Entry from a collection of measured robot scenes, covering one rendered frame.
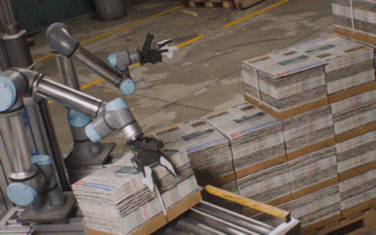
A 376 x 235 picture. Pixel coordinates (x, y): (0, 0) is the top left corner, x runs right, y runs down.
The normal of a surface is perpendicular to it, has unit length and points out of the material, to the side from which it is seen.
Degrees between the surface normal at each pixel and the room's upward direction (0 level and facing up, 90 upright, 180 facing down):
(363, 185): 90
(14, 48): 90
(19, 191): 97
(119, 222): 90
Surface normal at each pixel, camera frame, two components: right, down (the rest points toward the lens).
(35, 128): -0.20, 0.39
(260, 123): -0.18, -0.92
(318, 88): 0.37, 0.28
